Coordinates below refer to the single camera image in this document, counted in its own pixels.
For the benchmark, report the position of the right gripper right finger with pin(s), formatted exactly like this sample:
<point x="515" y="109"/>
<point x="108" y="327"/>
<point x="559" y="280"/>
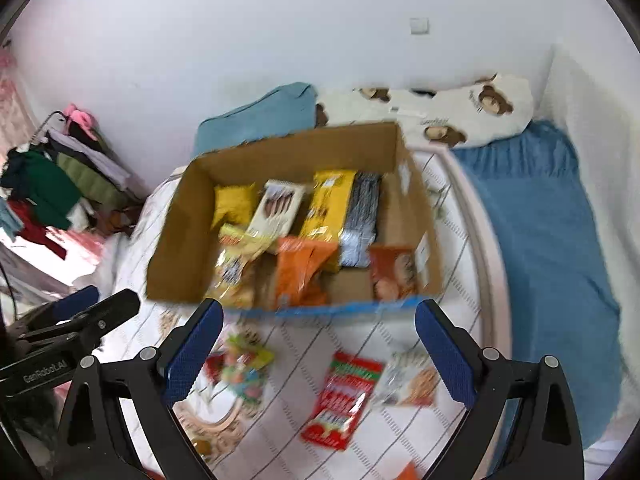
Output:
<point x="544" y="440"/>

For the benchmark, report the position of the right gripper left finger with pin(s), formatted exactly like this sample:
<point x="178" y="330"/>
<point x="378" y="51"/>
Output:
<point x="93" y="439"/>

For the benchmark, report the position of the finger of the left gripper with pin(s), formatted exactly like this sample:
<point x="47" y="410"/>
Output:
<point x="99" y="319"/>
<point x="58" y="311"/>

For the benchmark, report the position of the white oat cookie packet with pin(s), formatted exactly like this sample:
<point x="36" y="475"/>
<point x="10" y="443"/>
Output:
<point x="409" y="379"/>

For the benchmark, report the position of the red triangular snack packet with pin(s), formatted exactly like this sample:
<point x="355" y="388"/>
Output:
<point x="214" y="366"/>

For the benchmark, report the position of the yellow pastry snack packet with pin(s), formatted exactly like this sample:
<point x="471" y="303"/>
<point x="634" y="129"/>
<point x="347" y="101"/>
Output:
<point x="233" y="282"/>

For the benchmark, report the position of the colourful candy ball bag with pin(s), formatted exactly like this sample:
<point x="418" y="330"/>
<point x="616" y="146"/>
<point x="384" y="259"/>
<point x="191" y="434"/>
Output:
<point x="246" y="363"/>

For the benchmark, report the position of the red long snack packet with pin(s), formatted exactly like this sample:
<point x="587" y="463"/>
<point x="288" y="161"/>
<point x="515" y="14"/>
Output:
<point x="347" y="388"/>

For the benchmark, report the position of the yellow striped snack packet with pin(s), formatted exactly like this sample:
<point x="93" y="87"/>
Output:
<point x="234" y="204"/>

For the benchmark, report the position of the brown biscuit packet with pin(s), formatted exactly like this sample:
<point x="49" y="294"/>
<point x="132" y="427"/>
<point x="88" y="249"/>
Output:
<point x="392" y="272"/>

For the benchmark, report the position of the orange snack packet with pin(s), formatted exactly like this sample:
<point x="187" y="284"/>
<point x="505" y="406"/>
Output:
<point x="408" y="473"/>
<point x="300" y="262"/>

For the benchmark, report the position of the white chocolate wafer packet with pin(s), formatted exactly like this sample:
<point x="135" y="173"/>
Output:
<point x="277" y="210"/>

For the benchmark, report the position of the yellow black noodle packet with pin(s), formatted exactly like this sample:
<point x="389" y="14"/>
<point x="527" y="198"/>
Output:
<point x="344" y="210"/>

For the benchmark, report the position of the blue bed sheet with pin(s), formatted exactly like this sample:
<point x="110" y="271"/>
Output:
<point x="561" y="299"/>

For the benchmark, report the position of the clothes rack with clothes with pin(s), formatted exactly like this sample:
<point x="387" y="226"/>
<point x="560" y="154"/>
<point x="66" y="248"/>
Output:
<point x="62" y="184"/>

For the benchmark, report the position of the white diamond pattern quilt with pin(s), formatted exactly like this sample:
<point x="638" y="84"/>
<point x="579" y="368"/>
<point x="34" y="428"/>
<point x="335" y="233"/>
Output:
<point x="265" y="442"/>

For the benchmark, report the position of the blue pillow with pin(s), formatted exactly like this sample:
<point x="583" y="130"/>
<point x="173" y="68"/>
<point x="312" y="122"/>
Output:
<point x="281" y="111"/>

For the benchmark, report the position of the white bear print pillow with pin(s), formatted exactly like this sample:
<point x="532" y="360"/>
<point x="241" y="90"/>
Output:
<point x="471" y="116"/>

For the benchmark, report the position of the white wall switch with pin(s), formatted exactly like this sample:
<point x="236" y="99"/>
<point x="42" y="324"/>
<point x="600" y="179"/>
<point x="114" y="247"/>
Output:
<point x="419" y="26"/>

